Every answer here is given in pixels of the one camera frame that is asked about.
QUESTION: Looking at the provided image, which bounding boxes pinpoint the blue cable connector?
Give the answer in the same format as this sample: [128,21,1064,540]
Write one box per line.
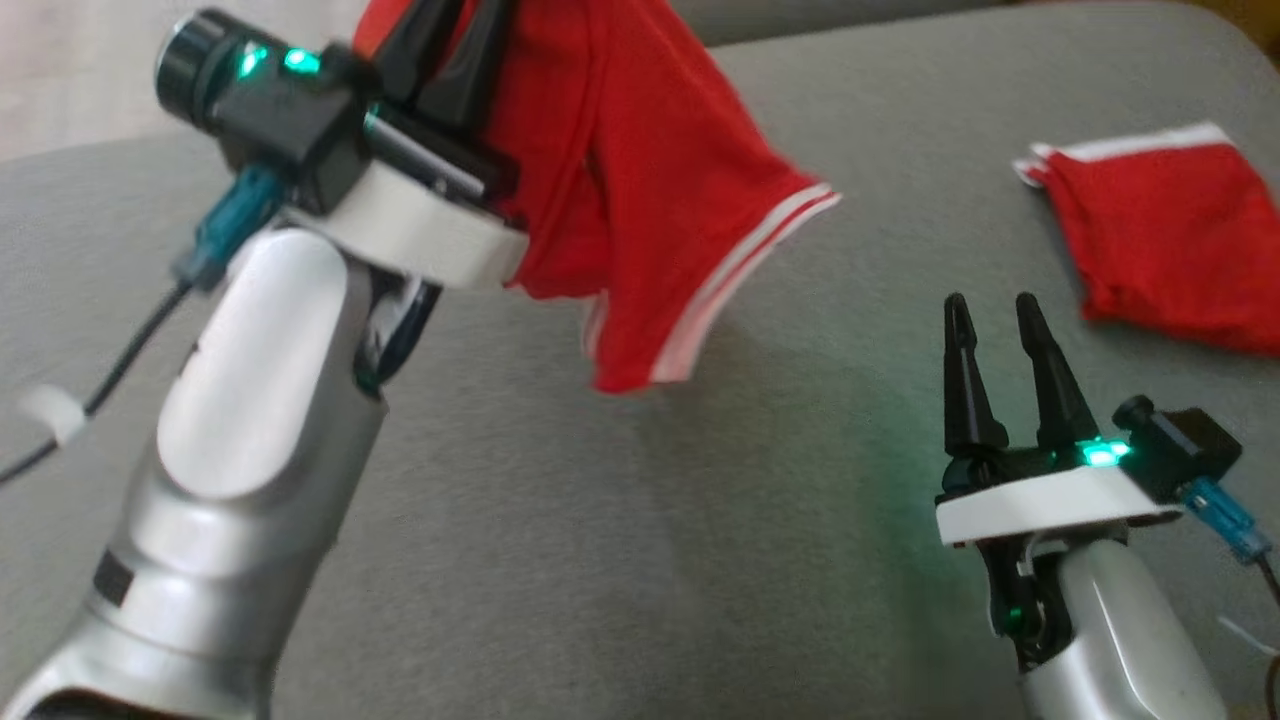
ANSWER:
[175,165,291,291]
[1183,477,1273,563]

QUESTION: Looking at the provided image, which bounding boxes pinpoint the red basketball jersey number 23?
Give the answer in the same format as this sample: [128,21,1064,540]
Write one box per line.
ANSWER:
[350,0,843,396]

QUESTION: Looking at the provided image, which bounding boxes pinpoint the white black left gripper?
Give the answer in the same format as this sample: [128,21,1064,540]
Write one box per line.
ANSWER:
[285,0,531,291]

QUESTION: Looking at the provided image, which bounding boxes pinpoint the grey sofa seat cushion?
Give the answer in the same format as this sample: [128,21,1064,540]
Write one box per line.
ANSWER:
[670,0,1011,49]

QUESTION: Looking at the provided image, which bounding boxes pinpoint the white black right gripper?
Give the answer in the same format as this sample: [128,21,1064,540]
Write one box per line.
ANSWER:
[935,293,1186,546]

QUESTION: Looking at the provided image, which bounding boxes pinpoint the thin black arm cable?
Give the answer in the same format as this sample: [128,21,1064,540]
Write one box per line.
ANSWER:
[1255,555,1280,720]
[0,280,196,486]

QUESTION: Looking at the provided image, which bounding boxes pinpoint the white cable clip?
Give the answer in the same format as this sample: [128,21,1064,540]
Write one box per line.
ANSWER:
[18,385,89,446]

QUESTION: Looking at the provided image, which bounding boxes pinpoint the blue right cable connector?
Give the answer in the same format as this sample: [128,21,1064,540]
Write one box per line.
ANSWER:
[1183,477,1273,563]

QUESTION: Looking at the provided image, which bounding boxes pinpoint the blue left cable connector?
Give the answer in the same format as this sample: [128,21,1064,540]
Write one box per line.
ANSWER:
[175,165,291,291]

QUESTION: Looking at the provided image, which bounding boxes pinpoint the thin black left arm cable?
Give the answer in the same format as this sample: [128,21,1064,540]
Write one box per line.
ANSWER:
[0,280,196,486]

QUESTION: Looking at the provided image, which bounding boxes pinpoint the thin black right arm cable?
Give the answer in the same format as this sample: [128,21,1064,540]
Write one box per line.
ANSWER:
[1255,555,1280,720]

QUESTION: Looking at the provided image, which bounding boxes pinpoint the red shorts with white stripe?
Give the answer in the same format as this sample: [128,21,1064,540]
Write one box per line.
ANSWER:
[1012,122,1280,359]

